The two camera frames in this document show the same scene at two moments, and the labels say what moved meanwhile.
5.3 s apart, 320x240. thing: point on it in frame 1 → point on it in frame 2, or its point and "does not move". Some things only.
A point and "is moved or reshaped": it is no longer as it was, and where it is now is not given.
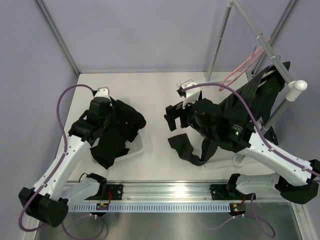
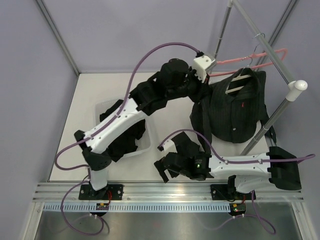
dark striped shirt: x=259 y=91 is moved or reshaped
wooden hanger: x=265 y=75 → x=240 y=77
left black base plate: x=114 y=192 does not move
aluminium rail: x=174 y=192 does not move
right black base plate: x=219 y=192 does not move
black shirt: x=127 y=121 is moved or reshaped
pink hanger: x=221 y=88 is moved or reshaped
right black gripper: x=177 y=111 → x=159 y=166
